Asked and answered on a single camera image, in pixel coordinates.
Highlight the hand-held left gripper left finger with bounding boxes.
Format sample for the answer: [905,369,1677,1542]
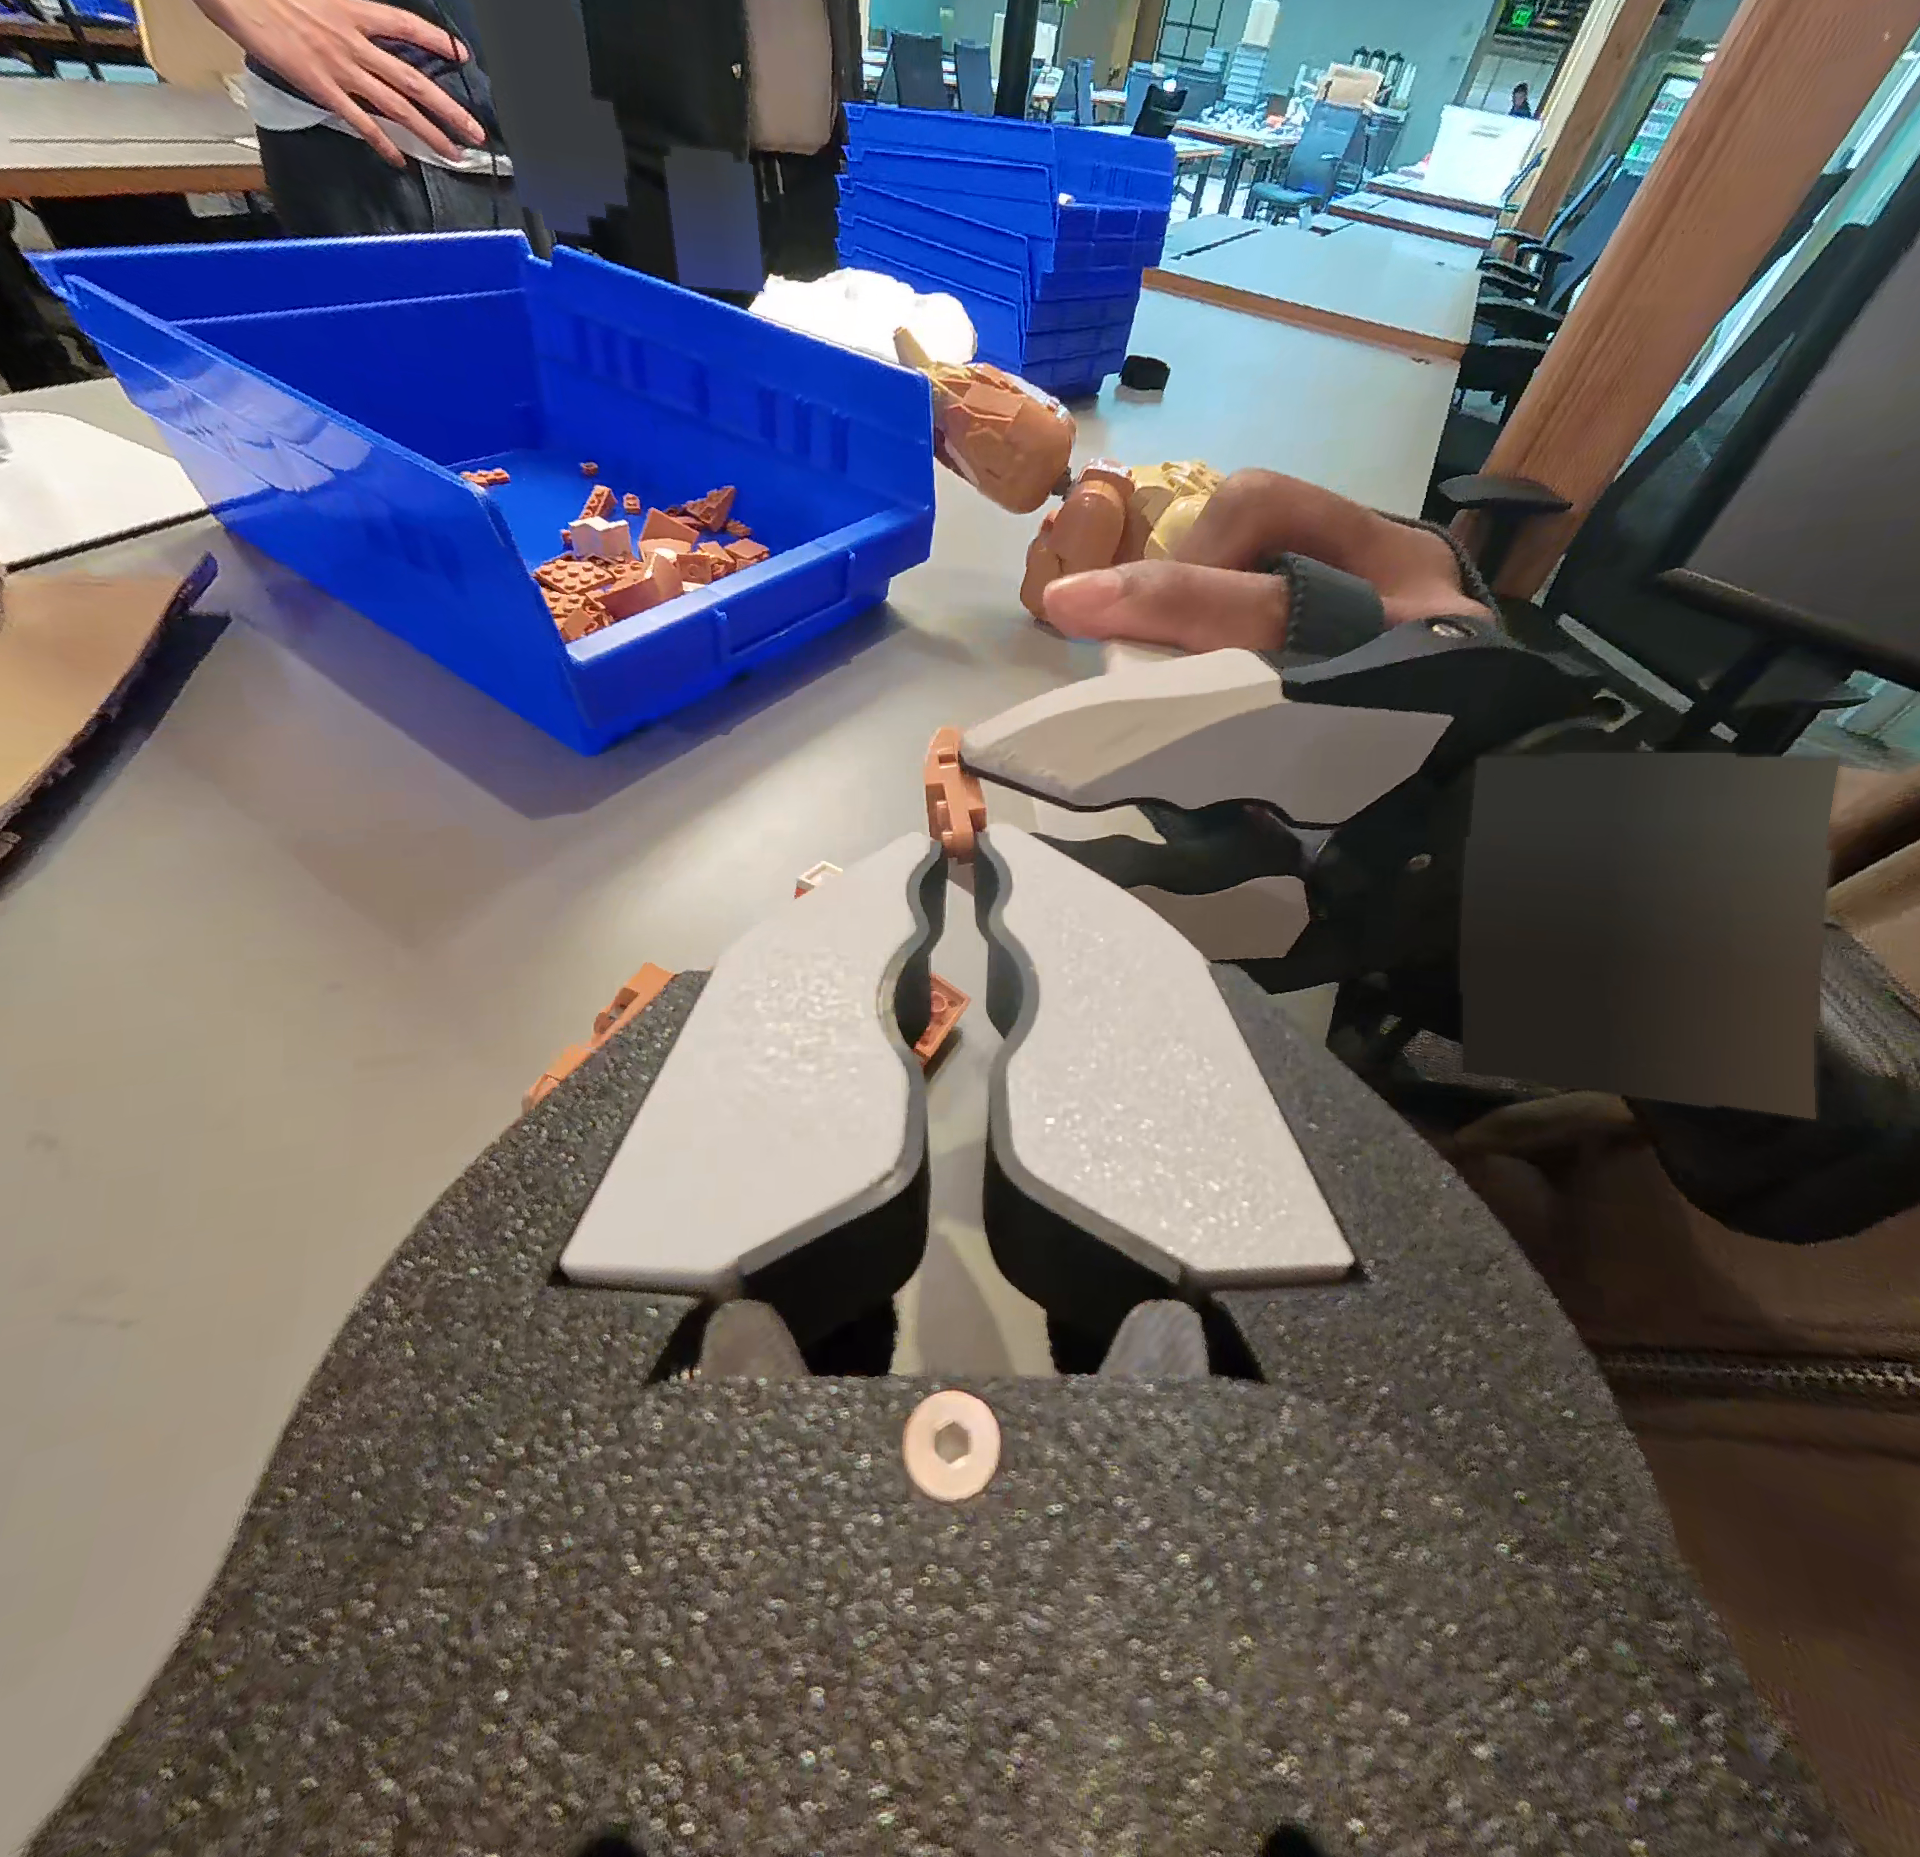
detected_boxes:
[558,832,935,1355]

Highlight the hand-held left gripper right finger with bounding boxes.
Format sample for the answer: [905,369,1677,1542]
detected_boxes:
[978,826,1357,1355]

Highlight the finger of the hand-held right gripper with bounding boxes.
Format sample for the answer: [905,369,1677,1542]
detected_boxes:
[956,646,1462,834]
[1034,816,1327,968]

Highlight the small brown bracket piece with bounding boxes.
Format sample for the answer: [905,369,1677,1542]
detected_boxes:
[921,724,987,865]

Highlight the blue plastic bin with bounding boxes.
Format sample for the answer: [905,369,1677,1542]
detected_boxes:
[36,228,940,757]

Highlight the brown curved brick piece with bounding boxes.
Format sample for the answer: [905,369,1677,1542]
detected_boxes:
[523,961,679,1115]

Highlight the tan brick animal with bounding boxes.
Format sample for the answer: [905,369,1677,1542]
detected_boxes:
[1017,461,1222,627]

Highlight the brown toy figure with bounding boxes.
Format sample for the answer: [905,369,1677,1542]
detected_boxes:
[892,324,1077,517]

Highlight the black office chair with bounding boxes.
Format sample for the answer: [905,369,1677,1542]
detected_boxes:
[1435,154,1920,755]

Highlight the stack of blue bins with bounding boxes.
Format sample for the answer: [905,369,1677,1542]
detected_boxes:
[837,99,1181,406]

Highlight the white crumpled wrapper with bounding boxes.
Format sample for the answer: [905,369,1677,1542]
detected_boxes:
[741,265,982,371]

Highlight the pile of brown bricks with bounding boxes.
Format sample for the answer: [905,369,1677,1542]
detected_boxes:
[450,468,778,646]

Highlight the white screen stand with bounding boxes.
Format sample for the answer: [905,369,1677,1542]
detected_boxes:
[1,402,214,574]

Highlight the wooden background table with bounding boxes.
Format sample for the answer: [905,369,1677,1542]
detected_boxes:
[1,72,271,209]

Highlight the wooden post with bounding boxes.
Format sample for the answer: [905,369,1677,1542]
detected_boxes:
[1480,0,1920,605]

